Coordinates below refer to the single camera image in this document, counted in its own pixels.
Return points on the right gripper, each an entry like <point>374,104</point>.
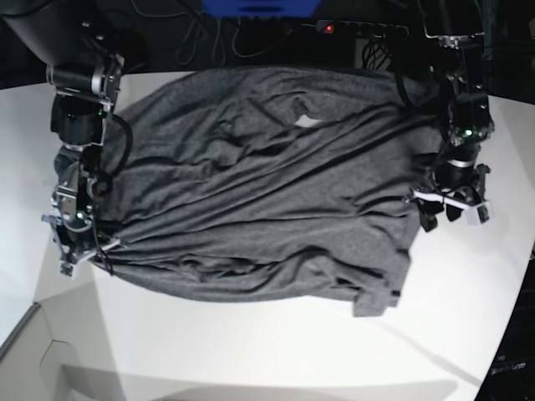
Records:
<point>79,245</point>

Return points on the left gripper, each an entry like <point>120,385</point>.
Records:
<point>459,192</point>

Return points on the grey t-shirt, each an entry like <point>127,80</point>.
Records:
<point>265,183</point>

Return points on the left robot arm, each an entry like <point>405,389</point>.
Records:
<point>454,59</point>

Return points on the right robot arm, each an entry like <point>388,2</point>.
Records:
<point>79,47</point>

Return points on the black power strip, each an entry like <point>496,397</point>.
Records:
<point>361,29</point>

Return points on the blue box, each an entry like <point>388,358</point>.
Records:
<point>260,8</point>

